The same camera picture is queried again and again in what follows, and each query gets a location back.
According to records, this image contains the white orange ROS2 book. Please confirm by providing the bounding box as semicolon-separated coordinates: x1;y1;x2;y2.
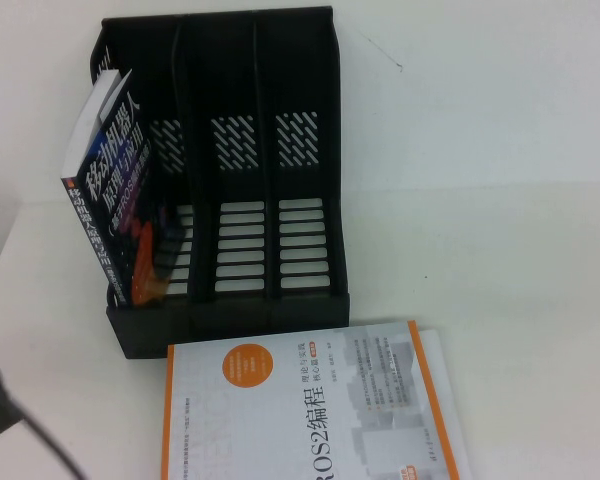
162;319;460;480

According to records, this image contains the dark blue robotics book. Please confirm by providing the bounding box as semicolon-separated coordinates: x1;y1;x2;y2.
59;69;154;307

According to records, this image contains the black plastic book stand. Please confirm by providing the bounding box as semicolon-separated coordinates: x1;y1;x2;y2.
87;4;352;361

